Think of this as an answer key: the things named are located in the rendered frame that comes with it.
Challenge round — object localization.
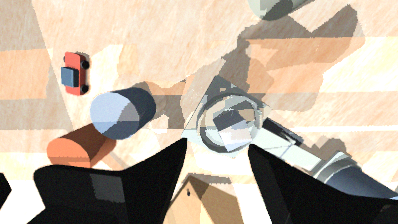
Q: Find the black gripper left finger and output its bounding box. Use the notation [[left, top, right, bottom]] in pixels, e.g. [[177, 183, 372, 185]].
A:
[[32, 137, 187, 224]]

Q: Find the grey cube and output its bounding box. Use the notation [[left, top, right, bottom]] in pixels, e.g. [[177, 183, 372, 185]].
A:
[[213, 110, 252, 152]]

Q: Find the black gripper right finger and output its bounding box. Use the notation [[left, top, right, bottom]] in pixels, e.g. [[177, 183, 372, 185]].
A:
[[248, 144, 398, 224]]

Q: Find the red toy car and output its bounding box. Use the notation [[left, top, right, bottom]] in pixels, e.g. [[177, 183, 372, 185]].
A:
[[61, 51, 90, 96]]

